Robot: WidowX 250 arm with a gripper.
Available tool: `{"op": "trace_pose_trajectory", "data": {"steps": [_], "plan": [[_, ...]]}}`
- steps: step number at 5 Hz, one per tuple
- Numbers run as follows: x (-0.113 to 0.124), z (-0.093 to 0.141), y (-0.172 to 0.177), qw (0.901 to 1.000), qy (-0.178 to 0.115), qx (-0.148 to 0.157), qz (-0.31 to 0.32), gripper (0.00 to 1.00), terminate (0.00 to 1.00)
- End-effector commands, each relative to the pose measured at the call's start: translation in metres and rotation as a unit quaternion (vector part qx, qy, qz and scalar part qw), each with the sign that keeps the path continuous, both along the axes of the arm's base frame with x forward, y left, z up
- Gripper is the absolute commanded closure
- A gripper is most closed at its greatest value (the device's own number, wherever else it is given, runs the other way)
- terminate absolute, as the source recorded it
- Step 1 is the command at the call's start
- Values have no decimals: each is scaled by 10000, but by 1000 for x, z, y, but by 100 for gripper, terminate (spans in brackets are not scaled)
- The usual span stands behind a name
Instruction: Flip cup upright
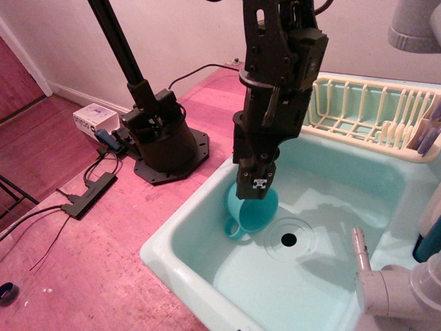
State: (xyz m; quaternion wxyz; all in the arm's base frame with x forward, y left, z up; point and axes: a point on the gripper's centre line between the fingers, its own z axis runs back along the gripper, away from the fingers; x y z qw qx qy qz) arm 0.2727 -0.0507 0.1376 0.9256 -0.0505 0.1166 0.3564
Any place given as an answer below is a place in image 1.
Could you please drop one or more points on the black gripper finger block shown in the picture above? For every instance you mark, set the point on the black gripper finger block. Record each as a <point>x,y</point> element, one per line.
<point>254,180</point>

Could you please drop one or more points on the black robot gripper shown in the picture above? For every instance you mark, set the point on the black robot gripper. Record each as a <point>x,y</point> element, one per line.
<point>285,50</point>

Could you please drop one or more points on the teal plastic cup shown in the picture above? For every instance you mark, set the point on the teal plastic cup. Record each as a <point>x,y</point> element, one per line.
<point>248,216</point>

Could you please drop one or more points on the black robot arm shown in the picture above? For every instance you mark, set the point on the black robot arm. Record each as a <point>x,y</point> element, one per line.
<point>158,110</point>

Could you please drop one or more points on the mint green toy sink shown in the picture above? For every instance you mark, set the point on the mint green toy sink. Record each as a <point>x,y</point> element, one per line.
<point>299,273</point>

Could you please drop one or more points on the cream plastic dish rack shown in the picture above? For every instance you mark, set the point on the cream plastic dish rack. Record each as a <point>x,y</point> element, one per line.
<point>380,116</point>

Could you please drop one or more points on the black usb hub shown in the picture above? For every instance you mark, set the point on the black usb hub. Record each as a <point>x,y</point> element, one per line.
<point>80,205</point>

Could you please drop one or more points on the purple utensils in rack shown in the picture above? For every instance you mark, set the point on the purple utensils in rack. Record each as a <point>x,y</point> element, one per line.
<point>430,133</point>

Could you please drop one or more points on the white cardboard box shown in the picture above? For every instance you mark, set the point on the white cardboard box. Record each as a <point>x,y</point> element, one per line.
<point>94,117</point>

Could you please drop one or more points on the dark teal bottle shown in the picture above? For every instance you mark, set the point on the dark teal bottle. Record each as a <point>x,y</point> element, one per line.
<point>429,245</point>

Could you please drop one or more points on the white pvc faucet pipe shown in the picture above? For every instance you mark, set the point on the white pvc faucet pipe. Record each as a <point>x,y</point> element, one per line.
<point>396,298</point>

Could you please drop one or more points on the black metal stand leg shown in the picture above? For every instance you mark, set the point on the black metal stand leg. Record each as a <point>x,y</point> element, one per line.
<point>16,193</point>

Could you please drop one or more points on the black tape roll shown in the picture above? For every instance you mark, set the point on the black tape roll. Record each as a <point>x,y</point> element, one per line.
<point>9,292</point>

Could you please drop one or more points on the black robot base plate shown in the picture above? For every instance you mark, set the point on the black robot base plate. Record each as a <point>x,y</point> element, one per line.
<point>163,155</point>

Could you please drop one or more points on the blue handled tool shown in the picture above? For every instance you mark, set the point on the blue handled tool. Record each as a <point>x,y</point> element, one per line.
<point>104,137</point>

